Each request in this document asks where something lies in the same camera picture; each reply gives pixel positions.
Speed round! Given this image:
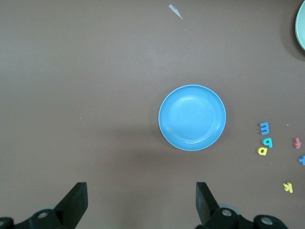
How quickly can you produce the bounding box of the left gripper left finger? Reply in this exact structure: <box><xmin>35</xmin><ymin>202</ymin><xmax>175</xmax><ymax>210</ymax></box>
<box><xmin>0</xmin><ymin>182</ymin><xmax>89</xmax><ymax>229</ymax></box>

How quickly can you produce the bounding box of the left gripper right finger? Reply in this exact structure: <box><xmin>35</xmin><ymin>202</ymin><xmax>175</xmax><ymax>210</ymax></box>
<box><xmin>195</xmin><ymin>182</ymin><xmax>286</xmax><ymax>229</ymax></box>

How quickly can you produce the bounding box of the teal foam letter p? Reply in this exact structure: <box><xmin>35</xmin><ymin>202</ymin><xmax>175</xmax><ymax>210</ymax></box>
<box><xmin>261</xmin><ymin>137</ymin><xmax>274</xmax><ymax>148</ymax></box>

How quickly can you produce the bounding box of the blue foam letter m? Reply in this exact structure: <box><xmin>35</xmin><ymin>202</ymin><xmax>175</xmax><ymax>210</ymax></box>
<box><xmin>257</xmin><ymin>122</ymin><xmax>270</xmax><ymax>135</ymax></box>

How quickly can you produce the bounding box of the blue plate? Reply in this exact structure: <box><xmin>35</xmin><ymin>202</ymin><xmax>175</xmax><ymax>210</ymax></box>
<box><xmin>158</xmin><ymin>84</ymin><xmax>226</xmax><ymax>151</ymax></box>

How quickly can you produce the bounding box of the brown table cover sheet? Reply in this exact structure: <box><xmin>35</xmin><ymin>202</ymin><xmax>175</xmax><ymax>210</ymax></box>
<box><xmin>0</xmin><ymin>0</ymin><xmax>305</xmax><ymax>229</ymax></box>

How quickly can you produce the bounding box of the green plate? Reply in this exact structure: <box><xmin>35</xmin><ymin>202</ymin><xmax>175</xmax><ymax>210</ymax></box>
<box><xmin>295</xmin><ymin>2</ymin><xmax>305</xmax><ymax>51</ymax></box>

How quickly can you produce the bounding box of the white paper scrap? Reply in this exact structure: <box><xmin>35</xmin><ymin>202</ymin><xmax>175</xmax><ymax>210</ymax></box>
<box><xmin>168</xmin><ymin>4</ymin><xmax>183</xmax><ymax>20</ymax></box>

